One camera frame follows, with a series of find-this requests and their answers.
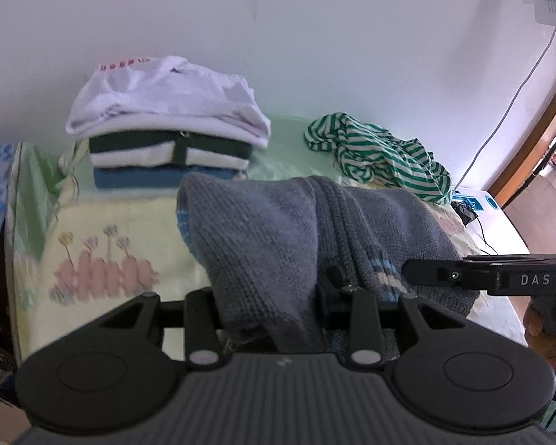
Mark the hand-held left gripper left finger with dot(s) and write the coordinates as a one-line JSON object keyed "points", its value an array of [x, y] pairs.
{"points": [[199, 315]]}

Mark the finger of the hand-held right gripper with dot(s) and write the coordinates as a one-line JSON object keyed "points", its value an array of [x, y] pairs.
{"points": [[514, 258], [445, 274]]}

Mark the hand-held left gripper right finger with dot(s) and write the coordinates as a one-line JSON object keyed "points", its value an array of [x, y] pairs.
{"points": [[364, 315]]}

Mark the grey blue knit sweater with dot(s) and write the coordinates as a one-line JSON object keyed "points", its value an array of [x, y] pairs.
{"points": [[268, 241]]}

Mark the person's right hand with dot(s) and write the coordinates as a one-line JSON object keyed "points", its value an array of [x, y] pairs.
{"points": [[544, 347]]}

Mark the white bedside table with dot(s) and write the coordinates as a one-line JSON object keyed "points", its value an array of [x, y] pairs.
{"points": [[500, 227]]}

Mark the yellow green printed bed sheet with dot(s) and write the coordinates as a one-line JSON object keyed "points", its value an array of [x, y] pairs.
{"points": [[120, 222]]}

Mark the green white striped shirt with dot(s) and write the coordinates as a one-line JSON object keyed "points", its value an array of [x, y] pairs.
{"points": [[380, 153]]}

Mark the dark green white folded garment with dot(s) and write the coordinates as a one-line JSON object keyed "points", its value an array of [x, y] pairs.
{"points": [[134, 148]]}

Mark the white folded shirt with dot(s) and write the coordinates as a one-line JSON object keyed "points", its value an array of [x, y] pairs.
{"points": [[167, 97]]}

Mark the wooden door frame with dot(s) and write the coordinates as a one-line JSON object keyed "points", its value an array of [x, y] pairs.
{"points": [[533, 134]]}

